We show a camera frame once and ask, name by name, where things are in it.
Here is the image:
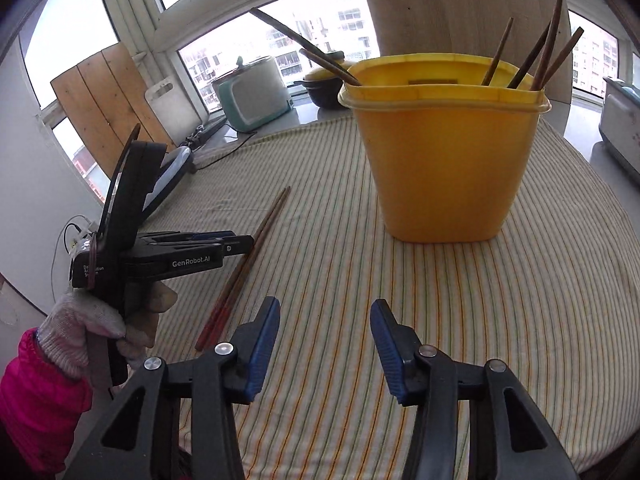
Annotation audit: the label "person's left forearm pink sleeve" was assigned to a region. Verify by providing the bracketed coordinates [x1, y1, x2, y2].
[0, 327, 96, 478]

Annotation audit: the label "yellow pot lid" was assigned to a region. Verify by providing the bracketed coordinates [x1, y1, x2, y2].
[305, 50, 358, 83]

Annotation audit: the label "striped tablecloth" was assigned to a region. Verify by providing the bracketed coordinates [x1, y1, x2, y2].
[135, 115, 633, 480]

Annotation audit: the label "yellow plastic utensil container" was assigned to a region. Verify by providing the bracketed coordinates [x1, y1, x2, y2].
[337, 54, 552, 245]

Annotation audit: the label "white cable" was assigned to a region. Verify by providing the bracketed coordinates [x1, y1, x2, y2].
[50, 216, 98, 301]

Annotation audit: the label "light wooden board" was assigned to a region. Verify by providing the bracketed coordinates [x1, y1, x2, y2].
[352, 0, 573, 106]

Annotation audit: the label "teal rice cooker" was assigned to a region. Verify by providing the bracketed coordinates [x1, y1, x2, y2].
[211, 55, 293, 133]

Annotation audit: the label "person's left hand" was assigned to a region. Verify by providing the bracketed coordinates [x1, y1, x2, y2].
[37, 280, 178, 381]

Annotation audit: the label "brown red-ended chopstick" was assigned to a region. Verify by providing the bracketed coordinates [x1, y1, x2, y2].
[200, 186, 292, 346]
[194, 187, 288, 352]

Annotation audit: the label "wooden plank panel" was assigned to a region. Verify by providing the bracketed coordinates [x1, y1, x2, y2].
[50, 42, 176, 196]

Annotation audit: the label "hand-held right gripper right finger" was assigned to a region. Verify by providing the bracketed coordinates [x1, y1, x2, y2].
[370, 299, 581, 480]

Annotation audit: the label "white cutting board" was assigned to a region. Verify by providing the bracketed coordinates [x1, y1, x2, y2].
[144, 76, 196, 148]

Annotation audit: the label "black kitchen tongs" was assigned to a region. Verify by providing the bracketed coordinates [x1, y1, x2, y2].
[185, 117, 228, 148]

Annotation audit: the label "white kitchen appliance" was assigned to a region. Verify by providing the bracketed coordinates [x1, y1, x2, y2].
[597, 76, 640, 186]

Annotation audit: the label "black clay pot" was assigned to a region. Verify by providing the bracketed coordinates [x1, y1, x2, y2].
[293, 77, 351, 110]

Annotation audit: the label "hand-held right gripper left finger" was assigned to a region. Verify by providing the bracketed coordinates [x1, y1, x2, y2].
[62, 296, 281, 480]

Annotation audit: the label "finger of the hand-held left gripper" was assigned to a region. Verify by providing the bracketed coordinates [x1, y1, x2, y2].
[220, 234, 256, 257]
[150, 230, 237, 243]

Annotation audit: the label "black power cable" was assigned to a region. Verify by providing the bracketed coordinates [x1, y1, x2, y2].
[192, 132, 258, 171]

